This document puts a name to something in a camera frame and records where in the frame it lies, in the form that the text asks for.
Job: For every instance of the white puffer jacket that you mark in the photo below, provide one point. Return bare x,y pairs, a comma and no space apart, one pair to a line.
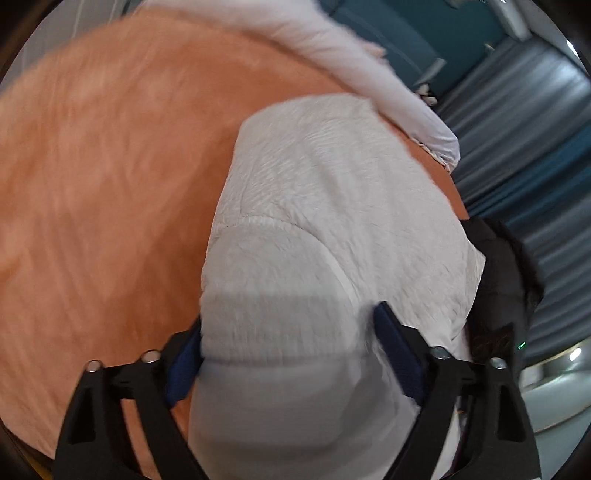
332,207

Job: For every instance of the white cloth at table edge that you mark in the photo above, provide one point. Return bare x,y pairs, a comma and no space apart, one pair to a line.
369,69

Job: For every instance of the blue grey curtain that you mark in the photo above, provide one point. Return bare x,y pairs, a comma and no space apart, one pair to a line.
531,161

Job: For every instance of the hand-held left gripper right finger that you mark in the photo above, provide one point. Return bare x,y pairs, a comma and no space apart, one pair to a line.
402,353

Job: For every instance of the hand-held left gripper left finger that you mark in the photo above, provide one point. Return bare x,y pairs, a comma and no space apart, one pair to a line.
184,367

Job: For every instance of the orange blanket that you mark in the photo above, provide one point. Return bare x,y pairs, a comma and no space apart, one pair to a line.
115,184

